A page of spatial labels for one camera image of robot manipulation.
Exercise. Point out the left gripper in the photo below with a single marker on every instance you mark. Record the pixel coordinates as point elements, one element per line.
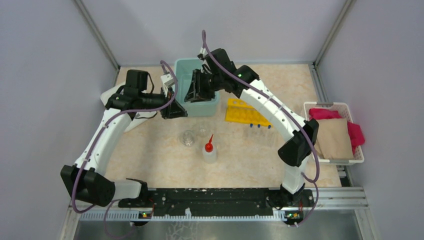
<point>174,110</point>

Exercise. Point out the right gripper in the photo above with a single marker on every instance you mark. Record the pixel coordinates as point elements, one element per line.
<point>196,92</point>

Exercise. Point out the clear glass beaker front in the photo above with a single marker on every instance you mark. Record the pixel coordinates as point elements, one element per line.
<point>188,138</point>

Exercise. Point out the clear glass beaker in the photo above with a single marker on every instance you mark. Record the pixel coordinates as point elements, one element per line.
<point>188,138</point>
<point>204,129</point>

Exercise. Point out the yellow test tube rack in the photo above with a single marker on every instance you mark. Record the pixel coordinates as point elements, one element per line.
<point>238,111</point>

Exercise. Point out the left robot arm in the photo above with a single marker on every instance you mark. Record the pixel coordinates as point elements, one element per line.
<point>85,180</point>

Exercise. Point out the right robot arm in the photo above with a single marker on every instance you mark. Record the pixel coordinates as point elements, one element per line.
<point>299,133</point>

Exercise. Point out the teal plastic bin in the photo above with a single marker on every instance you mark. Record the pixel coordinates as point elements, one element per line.
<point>183,69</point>

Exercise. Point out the clear glass beaker rear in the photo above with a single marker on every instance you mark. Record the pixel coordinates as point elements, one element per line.
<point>204,129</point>

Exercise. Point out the red-capped wash bottle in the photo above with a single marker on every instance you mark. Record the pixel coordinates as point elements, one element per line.
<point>209,152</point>

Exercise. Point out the brown paper bag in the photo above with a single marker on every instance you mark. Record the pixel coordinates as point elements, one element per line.
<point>333,140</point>

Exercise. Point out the white perforated basket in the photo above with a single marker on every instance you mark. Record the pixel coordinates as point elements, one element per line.
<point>344,109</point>

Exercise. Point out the pink cloth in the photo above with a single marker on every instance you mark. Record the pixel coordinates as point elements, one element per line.
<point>337,137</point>

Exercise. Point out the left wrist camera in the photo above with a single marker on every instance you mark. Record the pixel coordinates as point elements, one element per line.
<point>167,80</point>

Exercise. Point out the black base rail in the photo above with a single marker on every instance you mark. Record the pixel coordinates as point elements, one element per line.
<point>218,202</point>

